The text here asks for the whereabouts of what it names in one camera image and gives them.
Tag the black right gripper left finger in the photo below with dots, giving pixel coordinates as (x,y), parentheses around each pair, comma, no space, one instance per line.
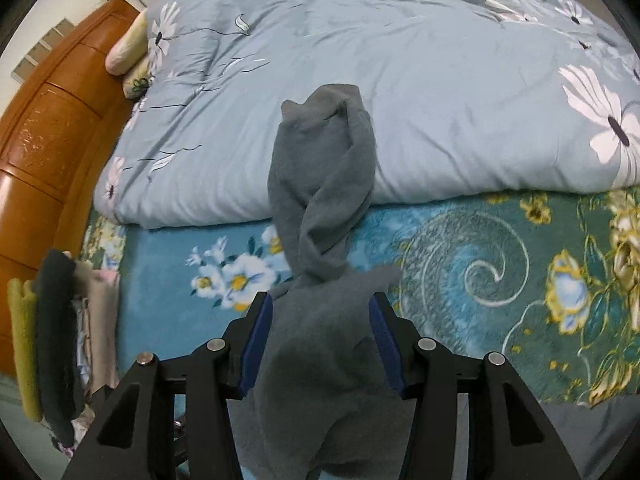
(165,413)

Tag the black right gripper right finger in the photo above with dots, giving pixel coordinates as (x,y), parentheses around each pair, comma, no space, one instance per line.
(474,417)

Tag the grey knitted pants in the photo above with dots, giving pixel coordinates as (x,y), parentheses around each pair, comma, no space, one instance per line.
(322,403)

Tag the dark grey folded garment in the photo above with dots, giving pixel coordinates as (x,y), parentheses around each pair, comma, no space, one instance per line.
(56,339)

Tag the beige folded garment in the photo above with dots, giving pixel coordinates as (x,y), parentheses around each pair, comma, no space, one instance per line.
(101,289)

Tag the teal floral bed blanket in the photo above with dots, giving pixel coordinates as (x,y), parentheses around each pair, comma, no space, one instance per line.
(550,280)

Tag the mustard yellow knitted sweater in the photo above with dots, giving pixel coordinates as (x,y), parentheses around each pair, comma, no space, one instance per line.
(22,303)

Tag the orange wooden headboard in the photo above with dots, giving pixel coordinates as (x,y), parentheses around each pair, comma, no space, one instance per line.
(56,136)

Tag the green floral pillow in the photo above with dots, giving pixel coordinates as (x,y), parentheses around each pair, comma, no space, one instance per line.
(137,80)

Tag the light blue floral duvet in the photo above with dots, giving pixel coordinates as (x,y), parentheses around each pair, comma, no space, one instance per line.
(464,96)

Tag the pink cream pillow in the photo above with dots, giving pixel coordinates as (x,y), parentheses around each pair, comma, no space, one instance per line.
(129,49)

